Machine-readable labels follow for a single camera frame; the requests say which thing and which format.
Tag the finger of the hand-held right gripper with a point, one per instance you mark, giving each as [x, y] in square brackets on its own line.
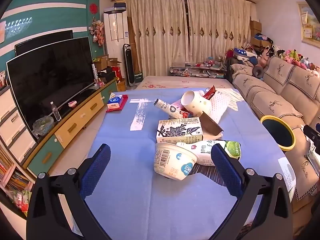
[312, 133]

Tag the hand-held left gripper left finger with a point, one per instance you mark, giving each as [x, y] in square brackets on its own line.
[96, 170]

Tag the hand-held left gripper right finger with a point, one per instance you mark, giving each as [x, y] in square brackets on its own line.
[225, 170]

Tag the white bottle with green label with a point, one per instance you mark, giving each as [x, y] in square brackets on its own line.
[205, 150]

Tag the dark bin with yellow rim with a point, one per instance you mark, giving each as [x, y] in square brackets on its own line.
[277, 132]

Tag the floral print tea carton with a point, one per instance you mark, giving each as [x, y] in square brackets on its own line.
[178, 130]

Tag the pink milk carton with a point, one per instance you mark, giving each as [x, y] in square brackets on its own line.
[178, 105]

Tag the green and yellow tv cabinet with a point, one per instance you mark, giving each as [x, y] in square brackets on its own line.
[75, 127]

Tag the beige sofa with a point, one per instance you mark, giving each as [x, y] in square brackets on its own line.
[275, 97]

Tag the white yogurt bowl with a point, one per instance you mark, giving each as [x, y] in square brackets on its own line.
[170, 160]

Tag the white towel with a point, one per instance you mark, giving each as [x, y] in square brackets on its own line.
[220, 107]

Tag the red cloth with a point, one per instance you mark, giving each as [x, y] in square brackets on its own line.
[121, 106]

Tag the glass ashtray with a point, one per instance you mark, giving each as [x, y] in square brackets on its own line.
[43, 126]

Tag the small pink case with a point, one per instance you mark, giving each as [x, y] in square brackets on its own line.
[73, 104]

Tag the clear water bottle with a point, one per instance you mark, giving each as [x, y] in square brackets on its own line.
[56, 112]

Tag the white paper cup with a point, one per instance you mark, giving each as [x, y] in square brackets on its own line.
[197, 103]

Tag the blue tissue pack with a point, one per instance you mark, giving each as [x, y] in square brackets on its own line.
[115, 100]

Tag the red snack packet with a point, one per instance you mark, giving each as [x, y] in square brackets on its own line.
[209, 92]

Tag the pile of plush toys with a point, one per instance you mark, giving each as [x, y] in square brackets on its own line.
[290, 56]

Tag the dark neck pillow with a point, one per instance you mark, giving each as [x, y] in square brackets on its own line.
[258, 71]

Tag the pile of snack bags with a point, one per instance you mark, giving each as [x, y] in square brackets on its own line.
[20, 202]

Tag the shelf of books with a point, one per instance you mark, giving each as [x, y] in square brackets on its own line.
[12, 175]

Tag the white toothpaste tube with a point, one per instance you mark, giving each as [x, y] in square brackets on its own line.
[165, 106]

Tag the white drawer unit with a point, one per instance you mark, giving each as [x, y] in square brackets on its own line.
[12, 127]

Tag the black bag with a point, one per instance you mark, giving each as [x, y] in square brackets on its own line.
[106, 75]

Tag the white long box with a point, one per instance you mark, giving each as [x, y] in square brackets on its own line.
[95, 72]

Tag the red box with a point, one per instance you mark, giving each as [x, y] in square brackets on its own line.
[117, 72]

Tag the floral mattress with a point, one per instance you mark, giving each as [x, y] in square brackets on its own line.
[175, 82]

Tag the large curved television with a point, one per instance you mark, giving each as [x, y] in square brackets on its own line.
[50, 80]

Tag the glass coffee table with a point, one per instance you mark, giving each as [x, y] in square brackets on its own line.
[197, 70]

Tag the blue and white bag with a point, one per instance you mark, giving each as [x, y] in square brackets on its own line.
[240, 53]

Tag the open cardboard box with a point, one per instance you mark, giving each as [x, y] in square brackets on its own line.
[105, 62]

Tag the black tower fan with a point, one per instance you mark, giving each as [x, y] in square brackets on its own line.
[130, 67]

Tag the framed picture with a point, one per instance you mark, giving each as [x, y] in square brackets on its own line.
[308, 22]

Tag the stack of cardboard boxes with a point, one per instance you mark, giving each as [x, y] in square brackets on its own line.
[255, 30]

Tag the hanging flower decoration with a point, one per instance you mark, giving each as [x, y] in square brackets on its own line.
[97, 31]

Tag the black flat television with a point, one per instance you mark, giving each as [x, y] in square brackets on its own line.
[42, 41]

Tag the beige embroidered curtain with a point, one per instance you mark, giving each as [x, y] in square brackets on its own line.
[157, 35]
[217, 30]

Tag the red round ornament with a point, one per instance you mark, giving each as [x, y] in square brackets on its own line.
[93, 8]

